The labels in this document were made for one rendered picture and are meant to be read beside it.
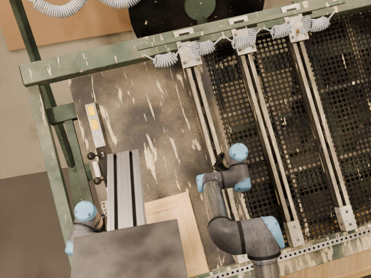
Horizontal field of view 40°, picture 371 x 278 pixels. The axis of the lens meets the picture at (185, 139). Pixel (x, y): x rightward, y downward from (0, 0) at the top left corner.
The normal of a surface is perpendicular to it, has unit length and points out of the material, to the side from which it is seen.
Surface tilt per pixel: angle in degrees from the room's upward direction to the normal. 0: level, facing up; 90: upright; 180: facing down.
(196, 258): 51
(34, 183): 0
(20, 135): 90
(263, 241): 60
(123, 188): 0
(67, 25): 90
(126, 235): 0
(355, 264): 90
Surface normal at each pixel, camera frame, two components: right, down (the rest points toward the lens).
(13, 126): 0.12, 0.56
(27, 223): -0.12, -0.81
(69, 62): 0.13, -0.10
